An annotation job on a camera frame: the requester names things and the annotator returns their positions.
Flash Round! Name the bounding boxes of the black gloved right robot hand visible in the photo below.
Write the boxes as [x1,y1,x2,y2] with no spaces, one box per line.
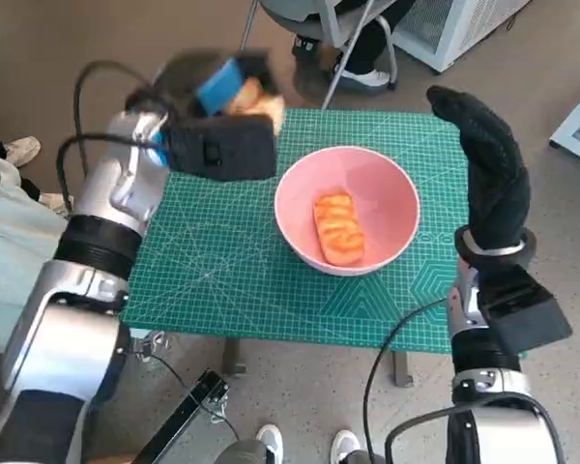
[425,85,533,255]

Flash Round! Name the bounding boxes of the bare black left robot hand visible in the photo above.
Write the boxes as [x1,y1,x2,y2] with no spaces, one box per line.
[155,47,279,118]

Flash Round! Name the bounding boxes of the round pale toy bread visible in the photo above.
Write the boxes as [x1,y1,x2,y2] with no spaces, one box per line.
[231,76,286,134]

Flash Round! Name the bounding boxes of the pink bowl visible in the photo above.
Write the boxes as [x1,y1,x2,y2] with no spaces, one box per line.
[274,147,421,277]

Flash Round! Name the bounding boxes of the orange striped toy bread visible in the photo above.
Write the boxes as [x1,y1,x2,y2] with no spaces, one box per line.
[312,191,367,266]

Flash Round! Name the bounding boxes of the grey chair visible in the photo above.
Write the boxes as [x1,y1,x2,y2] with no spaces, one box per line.
[239,0,398,110]

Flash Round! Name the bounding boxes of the white mesh cabinet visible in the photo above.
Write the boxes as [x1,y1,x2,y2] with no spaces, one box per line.
[391,0,533,74]

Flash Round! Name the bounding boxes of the green cutting mat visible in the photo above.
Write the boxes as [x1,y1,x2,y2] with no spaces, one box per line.
[125,106,528,358]

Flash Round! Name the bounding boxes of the person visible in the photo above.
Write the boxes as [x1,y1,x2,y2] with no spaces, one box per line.
[289,0,417,91]
[215,424,383,464]
[0,126,76,352]

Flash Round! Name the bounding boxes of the grey table leg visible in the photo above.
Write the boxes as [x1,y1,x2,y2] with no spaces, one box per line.
[391,350,412,388]
[223,337,247,377]

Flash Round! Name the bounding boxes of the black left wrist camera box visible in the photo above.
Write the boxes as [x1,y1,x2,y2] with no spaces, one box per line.
[166,114,277,183]

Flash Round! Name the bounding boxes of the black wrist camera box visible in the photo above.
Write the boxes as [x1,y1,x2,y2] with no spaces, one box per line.
[166,114,277,183]
[480,263,574,354]

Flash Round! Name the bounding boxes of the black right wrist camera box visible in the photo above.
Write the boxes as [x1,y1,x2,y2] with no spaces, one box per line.
[480,263,574,354]

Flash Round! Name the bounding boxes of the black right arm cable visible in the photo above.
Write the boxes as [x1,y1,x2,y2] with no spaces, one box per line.
[362,297,450,464]
[384,395,566,464]

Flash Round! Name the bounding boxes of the black bar with wires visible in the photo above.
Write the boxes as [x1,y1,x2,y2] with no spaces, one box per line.
[134,369,231,464]

